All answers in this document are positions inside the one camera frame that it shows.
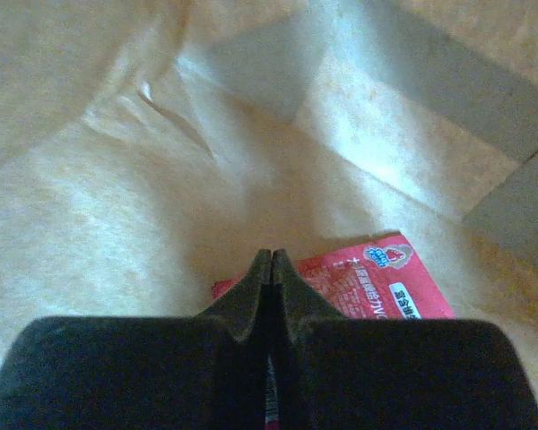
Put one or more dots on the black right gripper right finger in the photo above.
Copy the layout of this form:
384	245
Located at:
472	376

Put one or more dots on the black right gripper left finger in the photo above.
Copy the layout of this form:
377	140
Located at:
202	372

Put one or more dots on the red snack packet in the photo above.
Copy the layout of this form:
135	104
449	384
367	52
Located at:
376	282

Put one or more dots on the brown paper bag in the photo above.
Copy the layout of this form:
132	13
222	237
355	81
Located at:
151	148

